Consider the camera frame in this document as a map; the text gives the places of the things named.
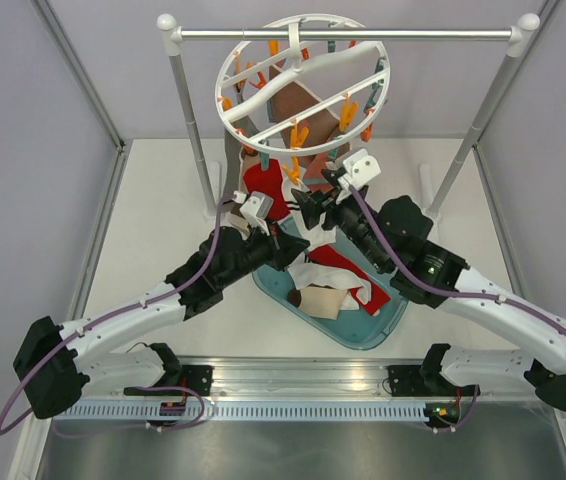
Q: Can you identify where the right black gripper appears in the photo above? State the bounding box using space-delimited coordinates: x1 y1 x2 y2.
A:
290 168 390 272

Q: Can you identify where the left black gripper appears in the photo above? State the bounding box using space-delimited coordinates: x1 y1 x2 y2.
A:
218 217 310 289

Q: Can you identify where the white black-striped sock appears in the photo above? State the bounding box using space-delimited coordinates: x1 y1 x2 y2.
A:
282 180 339 249

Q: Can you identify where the white cloth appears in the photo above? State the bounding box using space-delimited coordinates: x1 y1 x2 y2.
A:
287 263 372 304

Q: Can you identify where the red sock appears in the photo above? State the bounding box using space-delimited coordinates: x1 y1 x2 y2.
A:
308 245 391 316
243 159 290 221

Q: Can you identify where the yellow clothes peg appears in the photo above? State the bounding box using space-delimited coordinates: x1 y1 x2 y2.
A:
281 157 301 186

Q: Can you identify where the white round clip hanger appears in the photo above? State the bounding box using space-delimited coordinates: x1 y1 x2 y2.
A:
214 40 381 151

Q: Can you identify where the white fluffy sock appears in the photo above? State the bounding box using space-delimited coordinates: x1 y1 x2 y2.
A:
340 288 361 311

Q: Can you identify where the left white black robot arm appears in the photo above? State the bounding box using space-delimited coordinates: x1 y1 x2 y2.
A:
13 224 309 419

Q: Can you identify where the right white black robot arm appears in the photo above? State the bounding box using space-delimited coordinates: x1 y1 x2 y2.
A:
291 169 566 412

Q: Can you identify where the coral brown towel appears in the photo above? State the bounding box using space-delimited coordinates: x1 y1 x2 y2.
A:
265 64 354 191

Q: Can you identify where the teal clothes peg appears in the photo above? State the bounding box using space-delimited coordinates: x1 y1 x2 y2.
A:
259 139 270 171

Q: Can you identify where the teal plastic basin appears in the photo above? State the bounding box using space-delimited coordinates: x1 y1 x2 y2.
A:
253 232 407 350

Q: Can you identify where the white silver clothes rack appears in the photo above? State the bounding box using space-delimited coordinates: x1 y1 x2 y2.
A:
157 13 541 209

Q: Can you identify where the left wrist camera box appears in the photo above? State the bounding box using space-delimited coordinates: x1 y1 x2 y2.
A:
232 190 274 235

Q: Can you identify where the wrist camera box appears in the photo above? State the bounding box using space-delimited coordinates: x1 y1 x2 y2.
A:
232 190 274 235
339 148 381 190

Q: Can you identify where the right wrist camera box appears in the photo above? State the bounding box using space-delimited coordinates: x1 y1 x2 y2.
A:
339 148 381 190

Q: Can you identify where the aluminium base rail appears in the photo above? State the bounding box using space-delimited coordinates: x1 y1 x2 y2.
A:
87 355 514 401

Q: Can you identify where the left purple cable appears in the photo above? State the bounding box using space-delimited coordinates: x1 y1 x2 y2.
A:
0 192 244 441

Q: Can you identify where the purple cable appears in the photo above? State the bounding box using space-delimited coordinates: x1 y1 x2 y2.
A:
350 182 566 366
0 192 244 441

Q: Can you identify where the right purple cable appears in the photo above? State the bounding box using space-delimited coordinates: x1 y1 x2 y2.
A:
350 182 566 366

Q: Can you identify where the white slotted cable duct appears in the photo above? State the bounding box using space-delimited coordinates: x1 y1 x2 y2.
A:
56 400 429 422

